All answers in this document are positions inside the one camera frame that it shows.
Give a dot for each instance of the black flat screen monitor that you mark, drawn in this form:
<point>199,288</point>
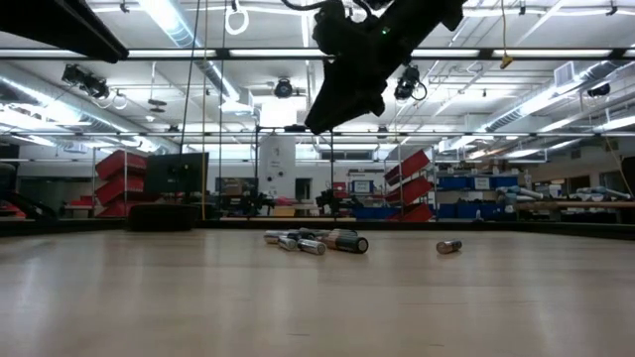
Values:
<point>176,173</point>

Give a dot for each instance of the black ceiling speaker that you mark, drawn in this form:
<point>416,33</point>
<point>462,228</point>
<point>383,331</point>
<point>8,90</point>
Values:
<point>599,90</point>

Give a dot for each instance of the black background robot arm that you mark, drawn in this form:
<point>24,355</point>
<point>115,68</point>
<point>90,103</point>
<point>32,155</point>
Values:
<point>333,198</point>
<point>255,202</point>

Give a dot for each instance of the white cylindrical column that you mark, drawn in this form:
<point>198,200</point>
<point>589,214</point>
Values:
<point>277,163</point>

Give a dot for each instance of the black round ceiling camera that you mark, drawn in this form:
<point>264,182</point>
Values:
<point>283,88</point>

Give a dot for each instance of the thin black crossbar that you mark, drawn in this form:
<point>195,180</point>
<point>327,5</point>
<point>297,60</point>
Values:
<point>446,134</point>

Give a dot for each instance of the silver black battery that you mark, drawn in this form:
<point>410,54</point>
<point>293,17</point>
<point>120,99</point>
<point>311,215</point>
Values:
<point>311,247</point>
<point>278,237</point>
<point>288,244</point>

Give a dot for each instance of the black aluminium table frame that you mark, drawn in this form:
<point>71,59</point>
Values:
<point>496,227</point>

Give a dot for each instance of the silver ventilation duct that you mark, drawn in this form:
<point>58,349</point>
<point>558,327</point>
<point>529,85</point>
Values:
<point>30,94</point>
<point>536,101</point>
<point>168,25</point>

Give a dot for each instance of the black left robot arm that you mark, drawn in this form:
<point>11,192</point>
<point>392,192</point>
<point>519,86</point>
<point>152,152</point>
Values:
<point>49,20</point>

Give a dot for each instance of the grey material roll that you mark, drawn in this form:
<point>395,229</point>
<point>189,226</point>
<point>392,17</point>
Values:
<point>602,192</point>
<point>518,192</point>

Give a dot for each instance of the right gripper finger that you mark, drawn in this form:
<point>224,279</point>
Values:
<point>332,104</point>
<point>367,99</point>

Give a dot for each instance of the black ceiling device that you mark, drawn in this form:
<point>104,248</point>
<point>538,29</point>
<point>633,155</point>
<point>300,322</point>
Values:
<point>84,79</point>

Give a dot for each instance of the wide blue storage bin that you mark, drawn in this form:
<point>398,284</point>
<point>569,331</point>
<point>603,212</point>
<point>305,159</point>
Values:
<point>372,213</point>

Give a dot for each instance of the red storage bin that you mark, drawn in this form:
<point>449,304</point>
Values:
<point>414,190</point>
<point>121,164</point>
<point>119,191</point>
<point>417,213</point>
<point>409,166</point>
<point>114,210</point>

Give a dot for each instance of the wooden workbench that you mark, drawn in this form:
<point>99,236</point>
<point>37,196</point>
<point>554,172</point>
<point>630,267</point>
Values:
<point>570,204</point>

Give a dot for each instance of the black disc lamp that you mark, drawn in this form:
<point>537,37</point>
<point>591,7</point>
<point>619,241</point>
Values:
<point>157,103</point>

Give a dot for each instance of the blue storage bin row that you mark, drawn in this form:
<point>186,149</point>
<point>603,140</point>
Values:
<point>461,210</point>

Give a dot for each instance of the black overhead beam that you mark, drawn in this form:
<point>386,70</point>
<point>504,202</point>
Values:
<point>222,53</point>

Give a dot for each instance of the white air vent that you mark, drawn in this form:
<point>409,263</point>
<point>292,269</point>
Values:
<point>564,74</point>

